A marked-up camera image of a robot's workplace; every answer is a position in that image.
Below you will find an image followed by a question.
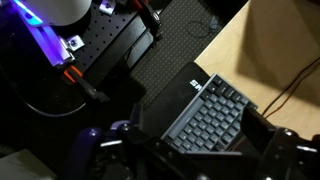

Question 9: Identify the dark mechanical keyboard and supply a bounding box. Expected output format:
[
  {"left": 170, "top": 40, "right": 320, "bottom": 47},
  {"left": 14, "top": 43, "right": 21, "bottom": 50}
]
[{"left": 161, "top": 73, "right": 260, "bottom": 155}]

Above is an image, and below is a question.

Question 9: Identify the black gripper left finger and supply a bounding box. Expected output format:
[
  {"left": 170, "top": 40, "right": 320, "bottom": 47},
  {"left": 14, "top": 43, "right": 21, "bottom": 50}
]
[{"left": 65, "top": 102, "right": 202, "bottom": 180}]

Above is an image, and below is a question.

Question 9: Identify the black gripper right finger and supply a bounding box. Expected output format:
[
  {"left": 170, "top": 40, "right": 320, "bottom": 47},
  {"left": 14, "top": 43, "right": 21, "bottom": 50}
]
[{"left": 240, "top": 106, "right": 320, "bottom": 180}]

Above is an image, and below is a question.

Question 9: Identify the silver corner bracket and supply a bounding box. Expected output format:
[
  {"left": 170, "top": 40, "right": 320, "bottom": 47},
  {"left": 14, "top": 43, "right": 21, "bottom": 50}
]
[
  {"left": 98, "top": 0, "right": 117, "bottom": 16},
  {"left": 64, "top": 34, "right": 85, "bottom": 53}
]

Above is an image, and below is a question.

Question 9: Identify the black desk mat white logo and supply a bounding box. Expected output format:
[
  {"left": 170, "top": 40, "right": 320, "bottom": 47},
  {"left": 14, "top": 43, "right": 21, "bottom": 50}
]
[{"left": 139, "top": 61, "right": 260, "bottom": 158}]

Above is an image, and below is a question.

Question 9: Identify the thin black floor wire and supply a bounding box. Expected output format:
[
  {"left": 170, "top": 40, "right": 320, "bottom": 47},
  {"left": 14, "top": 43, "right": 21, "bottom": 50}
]
[{"left": 185, "top": 19, "right": 222, "bottom": 40}]

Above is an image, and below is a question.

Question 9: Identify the black desk cable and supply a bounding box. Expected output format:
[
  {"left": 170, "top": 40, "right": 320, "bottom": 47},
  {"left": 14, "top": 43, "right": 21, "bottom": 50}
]
[{"left": 260, "top": 55, "right": 320, "bottom": 116}]

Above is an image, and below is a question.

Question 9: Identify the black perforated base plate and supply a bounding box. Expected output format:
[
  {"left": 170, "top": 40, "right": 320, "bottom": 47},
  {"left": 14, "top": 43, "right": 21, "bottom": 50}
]
[{"left": 59, "top": 0, "right": 155, "bottom": 75}]

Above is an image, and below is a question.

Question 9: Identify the orange black bar clamp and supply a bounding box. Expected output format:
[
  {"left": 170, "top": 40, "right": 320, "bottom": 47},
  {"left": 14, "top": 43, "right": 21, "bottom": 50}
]
[
  {"left": 130, "top": 0, "right": 163, "bottom": 38},
  {"left": 62, "top": 64, "right": 112, "bottom": 103}
]

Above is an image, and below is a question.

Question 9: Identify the thick black floor cable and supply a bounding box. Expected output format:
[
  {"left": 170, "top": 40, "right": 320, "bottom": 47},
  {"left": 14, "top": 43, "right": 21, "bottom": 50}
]
[{"left": 5, "top": 75, "right": 88, "bottom": 118}]

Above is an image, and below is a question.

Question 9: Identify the orange desk cable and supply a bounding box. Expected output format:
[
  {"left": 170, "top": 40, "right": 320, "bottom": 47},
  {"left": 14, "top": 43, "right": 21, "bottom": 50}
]
[{"left": 263, "top": 61, "right": 320, "bottom": 120}]

